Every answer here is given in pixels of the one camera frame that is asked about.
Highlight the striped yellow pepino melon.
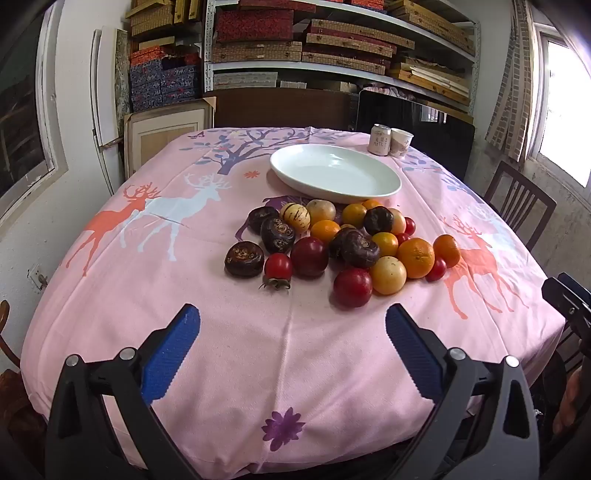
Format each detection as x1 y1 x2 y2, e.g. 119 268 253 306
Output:
280 203 311 228

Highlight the white oval plate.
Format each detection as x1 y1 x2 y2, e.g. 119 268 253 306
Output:
270 143 402 205

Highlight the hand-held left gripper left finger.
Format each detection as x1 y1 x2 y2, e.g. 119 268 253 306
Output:
45 303 204 480

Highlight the large red tomato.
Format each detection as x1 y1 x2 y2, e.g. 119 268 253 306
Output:
290 237 329 278
333 268 373 308

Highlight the dark brown water chestnut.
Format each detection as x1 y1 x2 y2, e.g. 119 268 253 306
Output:
363 206 394 236
225 241 265 278
260 217 296 254
248 206 279 234
329 227 352 258
341 231 382 269

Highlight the stack of blue patterned boxes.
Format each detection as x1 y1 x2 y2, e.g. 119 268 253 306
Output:
129 48 202 113

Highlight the white metal shelving rack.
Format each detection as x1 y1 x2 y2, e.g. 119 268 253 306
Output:
202 0 481 116

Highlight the brick pattern curtain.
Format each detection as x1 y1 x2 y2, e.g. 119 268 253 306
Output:
485 0 539 162

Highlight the stack of flat wooden frames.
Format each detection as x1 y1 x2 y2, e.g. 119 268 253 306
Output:
385 0 476 104

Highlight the orange mandarin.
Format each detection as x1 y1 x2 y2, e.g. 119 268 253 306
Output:
433 234 461 268
397 237 435 280

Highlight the person's right hand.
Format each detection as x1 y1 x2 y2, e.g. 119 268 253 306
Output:
553 369 586 435

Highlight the brown curved wooden chair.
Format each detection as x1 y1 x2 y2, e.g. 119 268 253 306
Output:
0 299 47 444

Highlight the stack of yellow wooden boxes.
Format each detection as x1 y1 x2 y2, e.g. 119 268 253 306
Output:
126 0 204 38

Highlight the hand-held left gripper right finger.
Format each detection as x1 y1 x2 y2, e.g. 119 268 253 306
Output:
385 303 541 480

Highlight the dark slatted wooden chair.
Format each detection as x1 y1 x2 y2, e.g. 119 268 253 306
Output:
482 160 558 252

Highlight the stack of woven straw boxes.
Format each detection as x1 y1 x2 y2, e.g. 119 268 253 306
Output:
210 18 416 77

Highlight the white leaning board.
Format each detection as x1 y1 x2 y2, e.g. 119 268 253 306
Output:
90 28 125 195

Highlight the bright window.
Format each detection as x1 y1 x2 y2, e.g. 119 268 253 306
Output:
529 18 591 188

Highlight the olive yellow tomato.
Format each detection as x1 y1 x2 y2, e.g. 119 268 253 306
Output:
306 199 337 224

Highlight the silver drink can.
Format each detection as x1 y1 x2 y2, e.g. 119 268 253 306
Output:
368 124 392 156

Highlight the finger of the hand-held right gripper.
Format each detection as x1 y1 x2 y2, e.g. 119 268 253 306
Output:
542 272 591 356

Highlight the black chair back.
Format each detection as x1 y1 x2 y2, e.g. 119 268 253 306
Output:
355 89 476 181

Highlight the pink deer print tablecloth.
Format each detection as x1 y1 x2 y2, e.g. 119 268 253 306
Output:
21 126 566 474

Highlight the dark brown wooden board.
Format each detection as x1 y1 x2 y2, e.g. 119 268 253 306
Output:
203 88 358 130

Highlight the row of grey woven boxes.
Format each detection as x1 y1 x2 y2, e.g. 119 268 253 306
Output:
213 71 308 90

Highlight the printed paper cup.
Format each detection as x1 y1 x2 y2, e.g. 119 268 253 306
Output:
389 128 414 159

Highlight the large yellow tomato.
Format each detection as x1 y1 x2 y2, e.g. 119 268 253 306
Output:
370 256 408 296

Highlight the wall socket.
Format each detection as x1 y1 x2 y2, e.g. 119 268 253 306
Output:
27 264 49 291

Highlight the pink cloth bundle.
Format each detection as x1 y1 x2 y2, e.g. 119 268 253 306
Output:
360 83 416 100

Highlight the grey marble slab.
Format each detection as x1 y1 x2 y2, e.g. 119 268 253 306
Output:
115 28 132 139

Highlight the beige framed panel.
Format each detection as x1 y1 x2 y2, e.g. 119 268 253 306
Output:
124 98 217 178

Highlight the white framed dark window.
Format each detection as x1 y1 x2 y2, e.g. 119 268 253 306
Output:
0 9 70 222

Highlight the red tomato with stem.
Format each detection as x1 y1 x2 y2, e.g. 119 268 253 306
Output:
259 253 294 291

